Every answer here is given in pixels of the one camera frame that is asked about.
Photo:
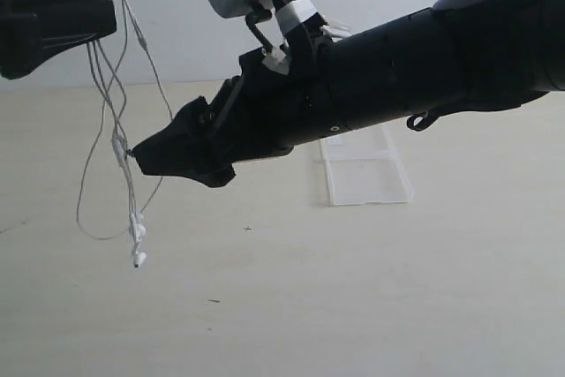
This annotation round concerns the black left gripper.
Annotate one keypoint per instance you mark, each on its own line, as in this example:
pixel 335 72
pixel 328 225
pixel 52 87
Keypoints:
pixel 30 26

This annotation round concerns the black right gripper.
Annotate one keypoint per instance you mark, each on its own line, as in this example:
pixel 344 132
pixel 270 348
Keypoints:
pixel 282 99

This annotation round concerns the white wired earphones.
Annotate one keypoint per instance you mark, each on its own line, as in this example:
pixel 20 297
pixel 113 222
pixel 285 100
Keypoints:
pixel 107 81

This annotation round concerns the clear plastic storage case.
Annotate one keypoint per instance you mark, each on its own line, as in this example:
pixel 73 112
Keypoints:
pixel 364 167

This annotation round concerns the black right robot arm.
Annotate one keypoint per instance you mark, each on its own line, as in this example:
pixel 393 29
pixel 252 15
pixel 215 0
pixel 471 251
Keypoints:
pixel 454 56

